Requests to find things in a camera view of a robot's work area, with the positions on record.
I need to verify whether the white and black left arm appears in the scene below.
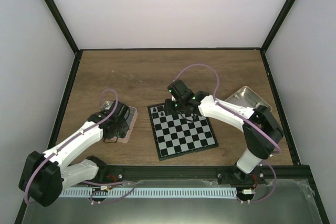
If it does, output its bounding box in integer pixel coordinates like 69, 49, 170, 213
18, 101, 138, 207

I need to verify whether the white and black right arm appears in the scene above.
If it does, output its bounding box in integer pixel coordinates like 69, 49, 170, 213
165, 79, 284, 184

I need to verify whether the pink tray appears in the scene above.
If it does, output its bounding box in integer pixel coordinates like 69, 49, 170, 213
103, 106, 138, 143

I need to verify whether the black and silver chessboard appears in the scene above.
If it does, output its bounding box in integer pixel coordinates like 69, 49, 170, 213
148, 103, 218, 161

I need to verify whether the gold metal tin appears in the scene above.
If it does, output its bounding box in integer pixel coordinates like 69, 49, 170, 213
225, 86, 272, 111

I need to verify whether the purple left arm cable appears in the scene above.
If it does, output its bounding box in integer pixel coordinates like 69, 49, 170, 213
23, 89, 119, 205

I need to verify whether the light blue slotted cable duct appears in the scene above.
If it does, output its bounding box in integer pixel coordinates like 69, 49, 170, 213
59, 187, 237, 199

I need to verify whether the black frame post left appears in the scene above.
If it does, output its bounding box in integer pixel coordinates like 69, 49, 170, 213
44, 0, 79, 55

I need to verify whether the black frame post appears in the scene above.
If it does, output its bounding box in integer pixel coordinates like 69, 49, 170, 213
44, 0, 79, 55
260, 0, 296, 52

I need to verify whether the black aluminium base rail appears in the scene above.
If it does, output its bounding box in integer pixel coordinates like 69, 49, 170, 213
31, 165, 312, 185

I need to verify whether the black frame post right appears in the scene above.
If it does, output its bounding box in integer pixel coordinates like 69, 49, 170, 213
260, 0, 296, 52

